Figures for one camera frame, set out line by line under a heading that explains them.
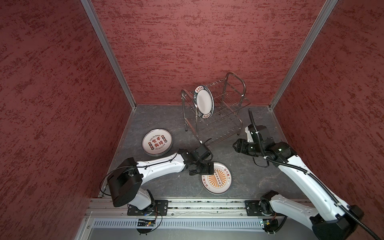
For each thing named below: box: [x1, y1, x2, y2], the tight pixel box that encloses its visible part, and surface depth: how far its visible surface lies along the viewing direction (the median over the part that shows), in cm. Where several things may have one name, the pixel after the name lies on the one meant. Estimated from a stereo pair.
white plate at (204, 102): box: [193, 85, 215, 120], surface depth 78 cm
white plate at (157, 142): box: [141, 128, 173, 157], surface depth 97 cm
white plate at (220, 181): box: [200, 161, 233, 195], surface depth 83 cm
